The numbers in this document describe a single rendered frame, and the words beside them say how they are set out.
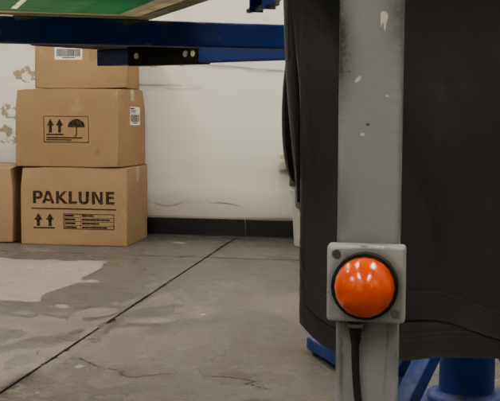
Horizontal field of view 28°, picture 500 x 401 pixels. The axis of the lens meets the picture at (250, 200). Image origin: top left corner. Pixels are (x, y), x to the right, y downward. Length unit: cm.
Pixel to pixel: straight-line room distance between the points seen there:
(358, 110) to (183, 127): 511
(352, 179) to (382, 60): 8
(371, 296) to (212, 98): 511
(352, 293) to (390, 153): 10
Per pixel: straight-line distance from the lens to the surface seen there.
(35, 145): 554
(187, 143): 574
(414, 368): 216
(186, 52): 277
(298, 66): 94
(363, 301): 61
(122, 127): 538
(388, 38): 64
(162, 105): 577
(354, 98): 64
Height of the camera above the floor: 76
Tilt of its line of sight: 6 degrees down
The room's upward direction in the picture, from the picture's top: straight up
